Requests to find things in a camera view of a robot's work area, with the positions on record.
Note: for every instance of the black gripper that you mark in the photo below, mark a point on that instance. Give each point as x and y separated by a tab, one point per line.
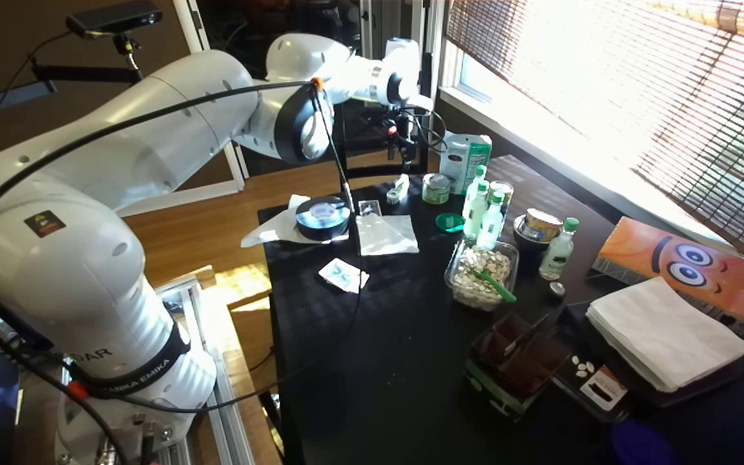
409	125

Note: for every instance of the white green scrubbing brush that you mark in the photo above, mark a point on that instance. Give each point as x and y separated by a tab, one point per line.
399	190

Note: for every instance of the white tissue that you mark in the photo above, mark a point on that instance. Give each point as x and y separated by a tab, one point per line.
385	233

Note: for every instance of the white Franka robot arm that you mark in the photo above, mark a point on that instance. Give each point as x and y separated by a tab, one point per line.
89	222

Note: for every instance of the green label tin can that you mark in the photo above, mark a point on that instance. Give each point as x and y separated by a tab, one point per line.
434	190

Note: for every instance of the white green carton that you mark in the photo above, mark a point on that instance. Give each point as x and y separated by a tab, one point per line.
465	158

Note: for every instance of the green round lid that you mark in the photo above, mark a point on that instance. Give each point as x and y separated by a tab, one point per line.
450	222

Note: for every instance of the white green bottle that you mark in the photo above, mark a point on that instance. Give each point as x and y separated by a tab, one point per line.
493	222
475	202

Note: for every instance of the blue bowl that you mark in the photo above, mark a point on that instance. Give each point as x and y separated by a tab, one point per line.
321	216

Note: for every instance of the clear plastic food container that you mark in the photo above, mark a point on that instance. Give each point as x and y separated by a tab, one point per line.
479	275

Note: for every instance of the white blue printed packet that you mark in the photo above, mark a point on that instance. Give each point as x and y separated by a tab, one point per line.
342	275

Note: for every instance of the round jar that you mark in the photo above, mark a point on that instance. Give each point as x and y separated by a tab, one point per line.
541	226

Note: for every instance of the white paper sheet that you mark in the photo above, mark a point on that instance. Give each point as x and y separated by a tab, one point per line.
272	230

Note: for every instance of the green plastic fork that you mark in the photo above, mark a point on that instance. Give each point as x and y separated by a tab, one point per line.
500	288

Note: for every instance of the small bottle green cap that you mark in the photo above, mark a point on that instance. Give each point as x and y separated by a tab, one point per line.
558	249

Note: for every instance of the small white cap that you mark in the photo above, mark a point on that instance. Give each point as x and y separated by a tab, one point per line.
556	291

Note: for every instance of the cardboard divider box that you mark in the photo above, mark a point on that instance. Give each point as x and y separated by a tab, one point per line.
515	357

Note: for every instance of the window blinds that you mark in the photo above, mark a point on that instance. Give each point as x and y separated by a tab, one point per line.
647	85

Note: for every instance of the white pills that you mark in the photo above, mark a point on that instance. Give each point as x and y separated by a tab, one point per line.
581	368

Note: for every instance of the orange book with eyes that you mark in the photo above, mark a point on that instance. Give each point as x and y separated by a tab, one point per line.
691	267

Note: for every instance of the white folded towel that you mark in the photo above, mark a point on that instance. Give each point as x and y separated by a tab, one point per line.
658	332

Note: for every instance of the black flat tray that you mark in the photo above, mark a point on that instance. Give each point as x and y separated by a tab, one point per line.
698	394

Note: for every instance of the black camera on bracket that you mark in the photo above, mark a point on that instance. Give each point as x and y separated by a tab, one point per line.
115	17

